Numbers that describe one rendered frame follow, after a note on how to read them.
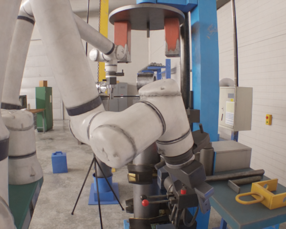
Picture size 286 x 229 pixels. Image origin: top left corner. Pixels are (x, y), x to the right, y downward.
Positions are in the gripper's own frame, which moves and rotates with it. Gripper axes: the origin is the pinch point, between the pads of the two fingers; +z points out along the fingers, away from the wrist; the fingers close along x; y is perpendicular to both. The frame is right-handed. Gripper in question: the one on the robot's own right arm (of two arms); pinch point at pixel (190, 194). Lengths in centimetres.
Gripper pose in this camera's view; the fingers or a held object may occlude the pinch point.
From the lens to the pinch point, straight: 65.1
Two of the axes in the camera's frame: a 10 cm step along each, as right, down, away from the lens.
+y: -8.4, 4.4, -3.2
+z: 3.1, 8.8, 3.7
